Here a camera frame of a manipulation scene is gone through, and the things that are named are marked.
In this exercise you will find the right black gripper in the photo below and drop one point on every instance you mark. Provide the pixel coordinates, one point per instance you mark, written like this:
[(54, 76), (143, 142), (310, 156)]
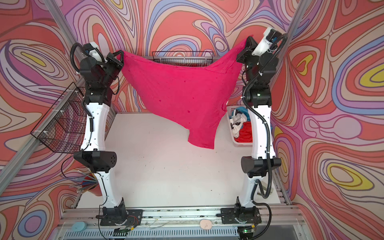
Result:
[(251, 44)]

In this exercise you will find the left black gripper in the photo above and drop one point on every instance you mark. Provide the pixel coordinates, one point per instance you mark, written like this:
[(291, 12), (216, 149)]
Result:
[(118, 64)]

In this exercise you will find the magenta pink t shirt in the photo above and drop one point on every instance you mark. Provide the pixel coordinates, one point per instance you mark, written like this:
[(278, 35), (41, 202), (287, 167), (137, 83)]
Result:
[(193, 97)]

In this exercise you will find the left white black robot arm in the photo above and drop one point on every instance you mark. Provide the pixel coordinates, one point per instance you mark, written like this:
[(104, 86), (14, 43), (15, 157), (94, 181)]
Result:
[(93, 154)]

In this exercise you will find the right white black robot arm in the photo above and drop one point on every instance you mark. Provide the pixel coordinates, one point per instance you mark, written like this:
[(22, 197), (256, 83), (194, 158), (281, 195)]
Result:
[(258, 168)]

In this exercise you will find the teal t shirt in basket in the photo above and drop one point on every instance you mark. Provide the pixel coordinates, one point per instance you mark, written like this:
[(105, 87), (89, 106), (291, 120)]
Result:
[(244, 111)]

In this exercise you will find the white plastic laundry basket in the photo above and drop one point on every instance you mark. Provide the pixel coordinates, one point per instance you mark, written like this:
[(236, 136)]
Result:
[(230, 109)]

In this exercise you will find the white black t shirt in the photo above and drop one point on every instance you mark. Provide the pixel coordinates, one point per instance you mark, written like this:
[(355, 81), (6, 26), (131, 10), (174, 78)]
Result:
[(236, 121)]

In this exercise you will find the red t shirt in basket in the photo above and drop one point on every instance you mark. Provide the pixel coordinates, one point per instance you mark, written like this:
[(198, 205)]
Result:
[(245, 133)]

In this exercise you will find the red pencil cup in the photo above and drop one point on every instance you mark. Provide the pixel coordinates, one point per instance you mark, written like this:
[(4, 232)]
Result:
[(86, 182)]

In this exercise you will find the light blue round disc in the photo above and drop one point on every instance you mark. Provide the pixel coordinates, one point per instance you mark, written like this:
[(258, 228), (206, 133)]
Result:
[(79, 226)]

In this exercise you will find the pink round disc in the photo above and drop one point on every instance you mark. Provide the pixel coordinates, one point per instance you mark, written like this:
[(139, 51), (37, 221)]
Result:
[(206, 224)]

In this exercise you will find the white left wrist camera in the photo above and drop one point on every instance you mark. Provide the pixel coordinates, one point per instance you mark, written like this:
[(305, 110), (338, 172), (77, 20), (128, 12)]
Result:
[(92, 49)]

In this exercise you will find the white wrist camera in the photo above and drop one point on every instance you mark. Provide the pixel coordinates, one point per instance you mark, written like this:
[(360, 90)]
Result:
[(269, 37), (92, 49)]

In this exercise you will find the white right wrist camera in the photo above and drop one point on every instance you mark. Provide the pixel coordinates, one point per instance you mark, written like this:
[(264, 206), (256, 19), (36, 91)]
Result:
[(269, 37)]

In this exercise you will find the black wire basket left wall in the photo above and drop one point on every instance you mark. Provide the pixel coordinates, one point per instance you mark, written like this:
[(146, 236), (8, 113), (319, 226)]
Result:
[(62, 127)]

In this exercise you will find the black wire basket wall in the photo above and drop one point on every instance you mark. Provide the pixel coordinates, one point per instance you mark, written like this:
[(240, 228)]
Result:
[(62, 127), (184, 58)]

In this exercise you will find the black wire basket back wall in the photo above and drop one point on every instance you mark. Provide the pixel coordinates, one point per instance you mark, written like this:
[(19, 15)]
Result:
[(184, 58)]

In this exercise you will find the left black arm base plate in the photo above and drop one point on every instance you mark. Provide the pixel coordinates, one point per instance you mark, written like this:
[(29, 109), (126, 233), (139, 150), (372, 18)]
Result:
[(130, 217)]

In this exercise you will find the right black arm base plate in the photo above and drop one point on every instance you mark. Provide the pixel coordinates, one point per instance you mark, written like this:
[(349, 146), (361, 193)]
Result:
[(240, 216)]

